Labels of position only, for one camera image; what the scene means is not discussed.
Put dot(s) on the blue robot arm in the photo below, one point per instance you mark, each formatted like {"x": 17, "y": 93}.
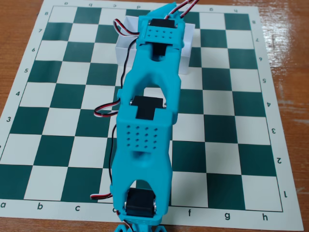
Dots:
{"x": 147, "y": 135}

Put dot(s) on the white rectangular open box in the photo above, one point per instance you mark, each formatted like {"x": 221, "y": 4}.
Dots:
{"x": 120, "y": 56}

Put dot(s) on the green and white chessboard mat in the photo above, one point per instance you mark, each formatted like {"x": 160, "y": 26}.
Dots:
{"x": 72, "y": 125}

